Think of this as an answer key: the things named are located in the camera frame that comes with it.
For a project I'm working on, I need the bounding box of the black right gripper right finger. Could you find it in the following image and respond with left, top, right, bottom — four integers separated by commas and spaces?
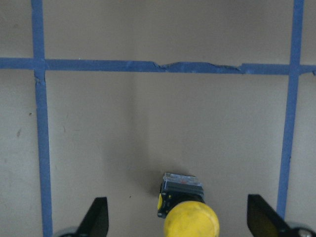
247, 194, 291, 237

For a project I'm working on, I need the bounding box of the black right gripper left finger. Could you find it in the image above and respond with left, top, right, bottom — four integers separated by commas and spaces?
75, 197, 109, 237

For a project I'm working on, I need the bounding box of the yellow push button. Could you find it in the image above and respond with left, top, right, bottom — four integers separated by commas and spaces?
158, 172, 220, 237

